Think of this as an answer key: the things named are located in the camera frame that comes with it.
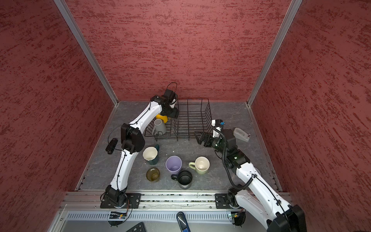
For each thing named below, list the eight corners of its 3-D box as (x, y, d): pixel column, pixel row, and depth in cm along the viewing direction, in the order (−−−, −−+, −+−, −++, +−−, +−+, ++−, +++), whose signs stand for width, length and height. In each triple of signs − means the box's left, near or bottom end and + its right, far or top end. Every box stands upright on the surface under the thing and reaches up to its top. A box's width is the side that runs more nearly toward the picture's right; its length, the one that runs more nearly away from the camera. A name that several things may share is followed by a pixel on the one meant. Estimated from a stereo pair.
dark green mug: (146, 166, 87) (141, 158, 78) (149, 152, 93) (144, 144, 84) (159, 166, 87) (155, 158, 78) (161, 152, 93) (158, 144, 84)
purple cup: (167, 178, 84) (165, 171, 74) (169, 163, 89) (166, 155, 79) (181, 178, 84) (180, 171, 74) (182, 163, 89) (181, 155, 79)
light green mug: (196, 180, 83) (197, 174, 75) (189, 169, 88) (189, 162, 79) (210, 171, 87) (212, 165, 78) (202, 160, 91) (204, 153, 83)
